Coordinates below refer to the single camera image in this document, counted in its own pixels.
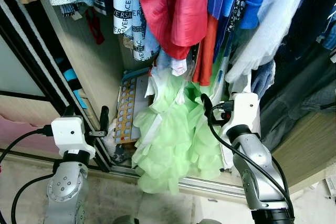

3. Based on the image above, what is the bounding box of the colourful dotted board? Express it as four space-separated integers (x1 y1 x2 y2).
114 69 153 145

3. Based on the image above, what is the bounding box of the blue black striped cloth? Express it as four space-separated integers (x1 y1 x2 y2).
55 56 87 110

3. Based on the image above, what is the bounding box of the white pink cloth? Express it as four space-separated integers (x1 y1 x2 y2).
169 56 188 77

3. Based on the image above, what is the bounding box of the green ruffled dress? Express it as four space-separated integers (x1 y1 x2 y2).
131 68 227 196

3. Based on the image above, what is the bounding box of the blue-grey cloth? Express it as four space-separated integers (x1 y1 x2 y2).
251 60 276 99

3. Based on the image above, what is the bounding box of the orange garment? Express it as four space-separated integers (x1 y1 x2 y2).
192 13 218 87

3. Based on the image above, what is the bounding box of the wooden wardrobe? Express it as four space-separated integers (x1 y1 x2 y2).
37 0 336 196

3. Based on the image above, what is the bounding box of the black-framed sliding door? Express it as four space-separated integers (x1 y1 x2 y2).
0 0 113 173

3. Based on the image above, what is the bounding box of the dark grey garment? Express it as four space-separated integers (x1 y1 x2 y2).
257 0 336 151

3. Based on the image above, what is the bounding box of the grey left robot leg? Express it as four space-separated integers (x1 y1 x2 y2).
113 215 140 224

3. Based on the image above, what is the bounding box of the white sheer garment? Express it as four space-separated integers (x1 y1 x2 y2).
226 0 316 84

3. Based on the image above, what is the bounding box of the red garment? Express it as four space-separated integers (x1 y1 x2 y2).
138 0 211 60

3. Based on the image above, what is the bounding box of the white black lettered garment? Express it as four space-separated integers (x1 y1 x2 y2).
113 0 159 61

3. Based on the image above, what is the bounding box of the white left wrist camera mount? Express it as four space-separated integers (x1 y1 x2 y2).
51 116 96 159

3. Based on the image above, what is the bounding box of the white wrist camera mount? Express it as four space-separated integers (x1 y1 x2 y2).
231 93 261 135
51 116 96 159

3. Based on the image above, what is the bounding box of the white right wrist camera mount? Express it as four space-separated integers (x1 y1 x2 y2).
231 93 261 135

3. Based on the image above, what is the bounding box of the red strap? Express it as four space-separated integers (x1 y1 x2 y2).
86 6 106 45

